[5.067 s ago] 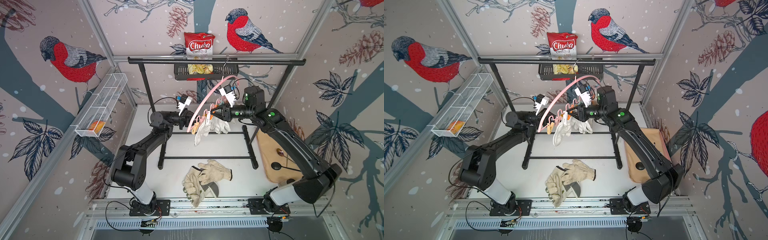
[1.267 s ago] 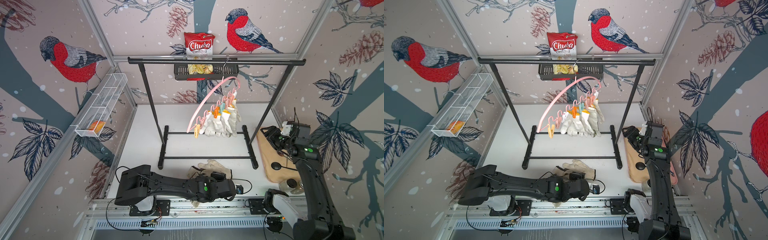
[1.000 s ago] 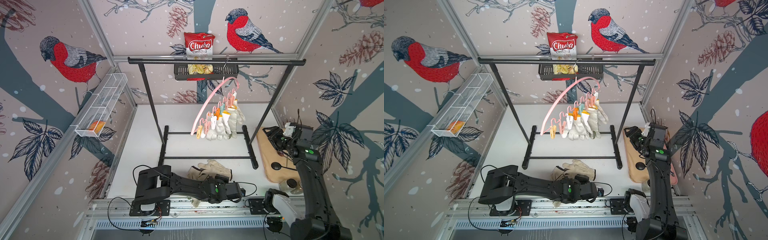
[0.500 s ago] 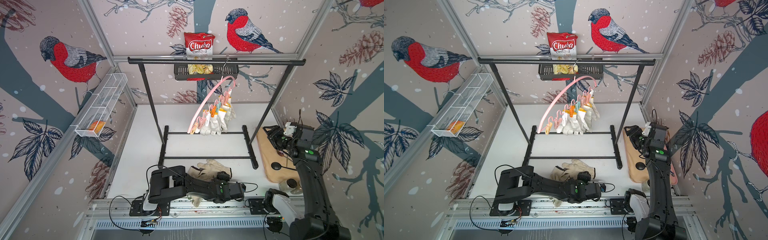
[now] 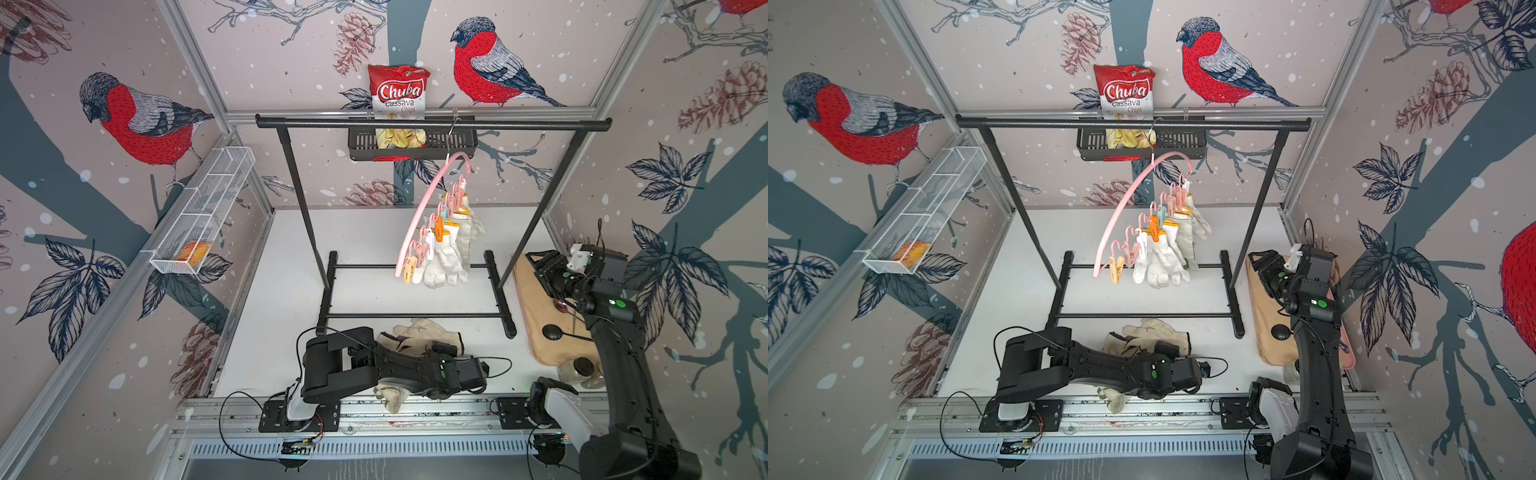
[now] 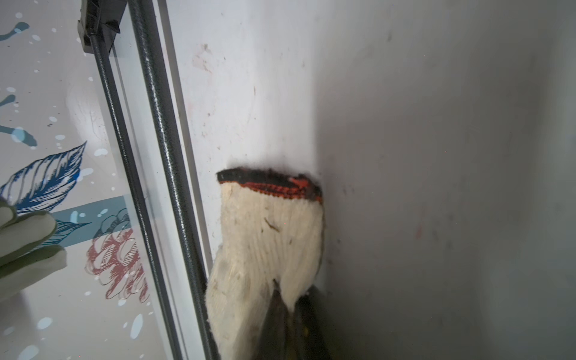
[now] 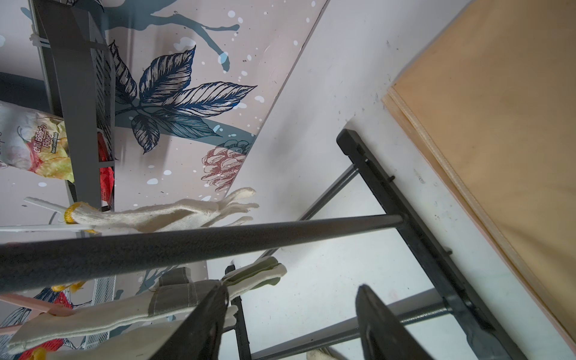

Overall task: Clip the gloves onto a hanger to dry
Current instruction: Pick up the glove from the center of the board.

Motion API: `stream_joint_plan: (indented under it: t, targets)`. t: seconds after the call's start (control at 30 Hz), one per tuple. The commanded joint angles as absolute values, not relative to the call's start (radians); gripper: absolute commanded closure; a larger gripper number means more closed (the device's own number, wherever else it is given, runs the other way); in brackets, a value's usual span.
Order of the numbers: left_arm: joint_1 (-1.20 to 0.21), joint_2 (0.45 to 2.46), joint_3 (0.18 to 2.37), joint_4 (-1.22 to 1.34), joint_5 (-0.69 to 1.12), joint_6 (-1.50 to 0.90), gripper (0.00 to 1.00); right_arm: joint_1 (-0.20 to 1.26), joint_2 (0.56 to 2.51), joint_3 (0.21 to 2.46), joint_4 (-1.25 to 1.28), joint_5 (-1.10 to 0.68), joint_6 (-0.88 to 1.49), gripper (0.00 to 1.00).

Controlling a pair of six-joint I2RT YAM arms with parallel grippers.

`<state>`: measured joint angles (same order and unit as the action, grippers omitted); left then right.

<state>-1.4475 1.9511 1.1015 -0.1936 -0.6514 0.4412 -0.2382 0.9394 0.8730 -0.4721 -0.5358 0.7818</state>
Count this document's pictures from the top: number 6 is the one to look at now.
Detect knit glove black red cuff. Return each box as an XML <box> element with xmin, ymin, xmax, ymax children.
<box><xmin>205</xmin><ymin>167</ymin><xmax>325</xmax><ymax>359</ymax></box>

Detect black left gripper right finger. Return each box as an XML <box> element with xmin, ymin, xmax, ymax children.
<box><xmin>294</xmin><ymin>286</ymin><xmax>332</xmax><ymax>360</ymax></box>

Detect black garment rack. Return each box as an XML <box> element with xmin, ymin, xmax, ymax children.
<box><xmin>78</xmin><ymin>1</ymin><xmax>218</xmax><ymax>359</ymax></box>

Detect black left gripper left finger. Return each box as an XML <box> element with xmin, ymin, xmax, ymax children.
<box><xmin>252</xmin><ymin>280</ymin><xmax>289</xmax><ymax>360</ymax></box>

